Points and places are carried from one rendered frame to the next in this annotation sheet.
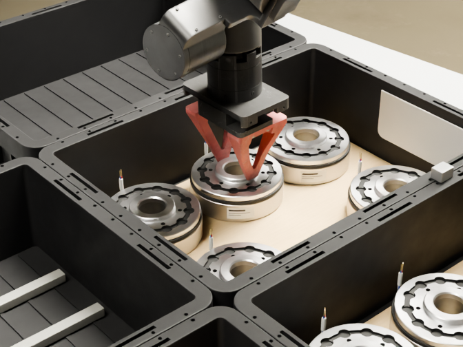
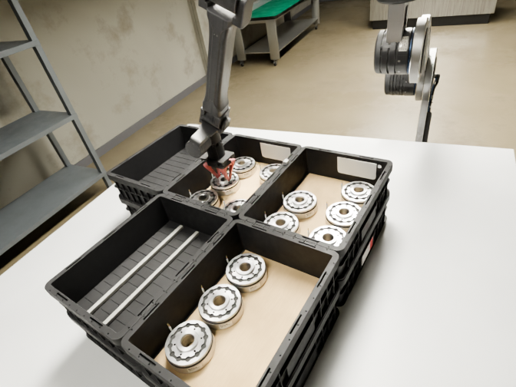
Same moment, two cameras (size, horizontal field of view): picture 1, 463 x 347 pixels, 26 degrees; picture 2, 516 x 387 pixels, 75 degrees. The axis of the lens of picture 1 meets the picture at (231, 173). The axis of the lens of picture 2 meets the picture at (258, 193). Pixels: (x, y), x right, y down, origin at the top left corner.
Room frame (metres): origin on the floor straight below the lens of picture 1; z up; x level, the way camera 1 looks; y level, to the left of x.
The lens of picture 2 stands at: (-0.07, 0.05, 1.51)
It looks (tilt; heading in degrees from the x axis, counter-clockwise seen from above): 37 degrees down; 351
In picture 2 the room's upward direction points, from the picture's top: 11 degrees counter-clockwise
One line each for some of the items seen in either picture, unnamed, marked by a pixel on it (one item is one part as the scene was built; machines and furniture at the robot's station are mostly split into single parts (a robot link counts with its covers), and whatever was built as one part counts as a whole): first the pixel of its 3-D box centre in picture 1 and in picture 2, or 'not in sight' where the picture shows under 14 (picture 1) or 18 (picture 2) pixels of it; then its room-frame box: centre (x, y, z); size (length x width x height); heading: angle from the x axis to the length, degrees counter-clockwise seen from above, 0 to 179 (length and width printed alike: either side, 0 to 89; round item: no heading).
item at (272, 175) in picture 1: (236, 173); (224, 180); (0.93, -0.01, 0.86); 0.10 x 0.10 x 0.01
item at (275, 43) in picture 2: not in sight; (282, 21); (5.67, -1.82, 0.39); 2.15 x 0.85 x 0.78; 138
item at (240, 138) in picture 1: (242, 136); (223, 168); (0.92, -0.01, 0.91); 0.07 x 0.07 x 0.09; 40
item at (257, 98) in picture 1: (234, 74); (215, 150); (0.93, 0.00, 0.98); 0.10 x 0.07 x 0.07; 40
